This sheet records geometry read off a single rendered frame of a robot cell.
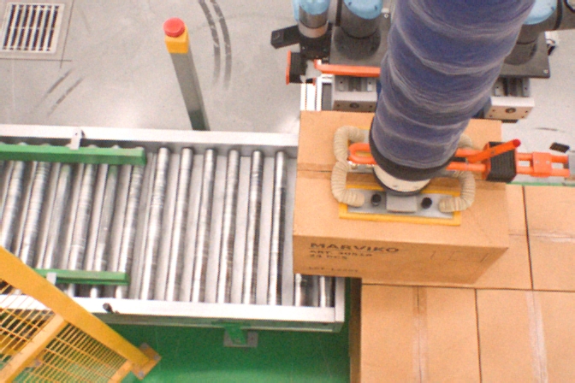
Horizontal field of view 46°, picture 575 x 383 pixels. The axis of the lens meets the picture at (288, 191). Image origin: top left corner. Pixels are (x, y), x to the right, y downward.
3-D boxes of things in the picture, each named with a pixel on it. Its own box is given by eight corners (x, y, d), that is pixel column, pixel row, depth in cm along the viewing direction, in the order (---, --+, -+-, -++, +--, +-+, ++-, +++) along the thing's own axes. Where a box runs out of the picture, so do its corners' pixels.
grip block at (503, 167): (481, 182, 183) (487, 173, 177) (480, 150, 186) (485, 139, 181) (512, 184, 182) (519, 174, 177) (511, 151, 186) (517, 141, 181)
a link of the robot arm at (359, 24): (378, 38, 204) (384, 11, 192) (334, 35, 205) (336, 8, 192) (380, 6, 209) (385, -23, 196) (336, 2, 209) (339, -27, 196)
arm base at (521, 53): (487, 24, 218) (495, 4, 209) (533, 26, 217) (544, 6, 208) (490, 64, 212) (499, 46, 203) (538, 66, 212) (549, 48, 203)
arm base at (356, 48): (333, 19, 219) (334, 0, 209) (380, 20, 218) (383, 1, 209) (332, 59, 213) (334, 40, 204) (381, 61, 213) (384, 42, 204)
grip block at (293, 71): (286, 85, 194) (286, 75, 189) (287, 59, 197) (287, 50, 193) (315, 86, 194) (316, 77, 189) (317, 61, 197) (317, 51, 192)
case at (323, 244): (292, 273, 225) (292, 234, 188) (299, 164, 240) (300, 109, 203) (473, 285, 223) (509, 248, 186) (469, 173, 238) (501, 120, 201)
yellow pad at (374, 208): (338, 219, 189) (339, 212, 185) (340, 186, 193) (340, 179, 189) (459, 226, 188) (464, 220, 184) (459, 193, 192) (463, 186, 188)
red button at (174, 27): (163, 41, 220) (161, 34, 217) (166, 23, 223) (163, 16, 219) (185, 42, 220) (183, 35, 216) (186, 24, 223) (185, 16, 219)
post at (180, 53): (202, 166, 313) (163, 41, 220) (203, 153, 316) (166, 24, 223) (216, 167, 313) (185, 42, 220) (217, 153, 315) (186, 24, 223)
